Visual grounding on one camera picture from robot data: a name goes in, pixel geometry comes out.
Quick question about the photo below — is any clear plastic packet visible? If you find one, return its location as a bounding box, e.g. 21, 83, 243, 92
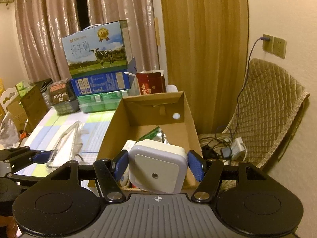
46, 121, 89, 171

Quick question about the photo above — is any white plug night light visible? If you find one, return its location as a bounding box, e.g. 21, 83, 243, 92
128, 139, 188, 193

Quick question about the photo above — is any silver green foil pouch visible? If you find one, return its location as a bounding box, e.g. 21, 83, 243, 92
138, 126, 169, 144

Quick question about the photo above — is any small white medicine box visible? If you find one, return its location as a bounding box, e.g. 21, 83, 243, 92
119, 140, 136, 188

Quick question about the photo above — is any checked tablecloth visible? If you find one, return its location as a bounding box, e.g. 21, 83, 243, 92
24, 108, 115, 164

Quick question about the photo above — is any white plastic bag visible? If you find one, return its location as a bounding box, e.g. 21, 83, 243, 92
0, 112, 19, 149

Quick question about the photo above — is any white power strip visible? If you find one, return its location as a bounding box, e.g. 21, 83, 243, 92
220, 137, 247, 161

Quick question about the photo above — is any brown cardboard box stack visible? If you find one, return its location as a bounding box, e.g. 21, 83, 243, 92
1, 79, 53, 133

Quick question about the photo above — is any open cardboard box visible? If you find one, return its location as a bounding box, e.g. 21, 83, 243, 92
88, 90, 204, 194

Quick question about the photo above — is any black hot pot bowl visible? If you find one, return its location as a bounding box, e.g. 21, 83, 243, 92
47, 78, 79, 115

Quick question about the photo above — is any green drink carton pack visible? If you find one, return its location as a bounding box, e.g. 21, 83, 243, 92
77, 90, 128, 113

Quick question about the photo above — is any blue milk carton box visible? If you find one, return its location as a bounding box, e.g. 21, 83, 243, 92
71, 57, 137, 96

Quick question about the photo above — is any dark red gift box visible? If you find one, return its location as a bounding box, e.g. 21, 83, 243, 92
136, 70, 166, 95

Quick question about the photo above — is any cow milk carton box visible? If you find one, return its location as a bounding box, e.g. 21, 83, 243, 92
62, 20, 133, 78

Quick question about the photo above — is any beige curtain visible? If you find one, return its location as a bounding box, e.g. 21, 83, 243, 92
15, 0, 159, 81

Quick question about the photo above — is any wooden door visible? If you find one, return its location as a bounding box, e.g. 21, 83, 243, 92
161, 0, 249, 134

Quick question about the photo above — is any black charger cable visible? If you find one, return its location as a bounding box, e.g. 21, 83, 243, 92
200, 36, 269, 159

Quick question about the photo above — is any wall power outlet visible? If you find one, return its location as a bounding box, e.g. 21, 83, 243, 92
261, 34, 273, 54

